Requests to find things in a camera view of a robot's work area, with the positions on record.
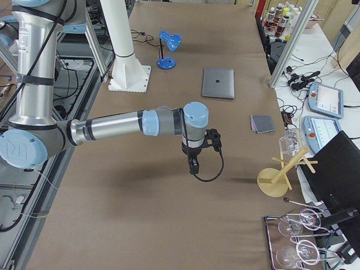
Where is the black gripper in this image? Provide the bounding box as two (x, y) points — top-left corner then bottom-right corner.
(187, 153), (200, 174)

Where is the grey laptop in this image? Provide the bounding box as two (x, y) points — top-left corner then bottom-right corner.
(201, 67), (235, 100)

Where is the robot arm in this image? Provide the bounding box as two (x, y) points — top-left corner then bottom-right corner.
(1, 1), (210, 175)

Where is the folded grey cloth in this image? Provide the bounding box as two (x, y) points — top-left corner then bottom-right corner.
(250, 115), (275, 134)

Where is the wooden cup stand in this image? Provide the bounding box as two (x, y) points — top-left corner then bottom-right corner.
(256, 146), (318, 197)

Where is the glass mug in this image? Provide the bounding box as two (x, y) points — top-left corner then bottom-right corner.
(279, 128), (308, 156)

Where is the blue desk lamp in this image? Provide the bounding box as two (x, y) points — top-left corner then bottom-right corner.
(157, 30), (182, 70)

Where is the metal glass rack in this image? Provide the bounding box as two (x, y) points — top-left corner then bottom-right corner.
(264, 197), (345, 269)

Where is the wine glass upper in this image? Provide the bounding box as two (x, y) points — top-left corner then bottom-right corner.
(278, 208), (321, 237)

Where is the wine glass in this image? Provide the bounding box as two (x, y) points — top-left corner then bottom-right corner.
(278, 208), (321, 237)
(276, 240), (320, 269)

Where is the lower teach pendant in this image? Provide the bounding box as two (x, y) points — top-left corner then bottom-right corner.
(303, 116), (341, 154)

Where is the teach pendant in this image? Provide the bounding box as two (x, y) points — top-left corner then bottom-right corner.
(308, 82), (344, 119)
(303, 116), (341, 154)

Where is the wine glass lower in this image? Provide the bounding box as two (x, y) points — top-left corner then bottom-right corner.
(276, 240), (320, 269)

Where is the black monitor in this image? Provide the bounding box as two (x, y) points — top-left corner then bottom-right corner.
(299, 131), (359, 214)

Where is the upper teach pendant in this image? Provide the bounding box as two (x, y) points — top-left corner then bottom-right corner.
(308, 82), (344, 119)

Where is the bottles group rack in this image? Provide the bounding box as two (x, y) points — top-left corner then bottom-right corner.
(261, 1), (302, 41)

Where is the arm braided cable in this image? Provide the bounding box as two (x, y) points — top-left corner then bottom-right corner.
(179, 108), (224, 182)

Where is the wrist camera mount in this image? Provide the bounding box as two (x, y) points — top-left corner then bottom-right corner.
(202, 128), (222, 152)

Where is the white mount base plate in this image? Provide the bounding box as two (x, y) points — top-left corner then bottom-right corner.
(108, 64), (151, 93)

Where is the black lamp power cable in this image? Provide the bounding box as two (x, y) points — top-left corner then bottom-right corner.
(130, 29), (161, 49)

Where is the white camera column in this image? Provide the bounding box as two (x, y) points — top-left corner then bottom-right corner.
(100, 0), (134, 67)

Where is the aluminium frame post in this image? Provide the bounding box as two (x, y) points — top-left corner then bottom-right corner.
(268, 0), (319, 88)

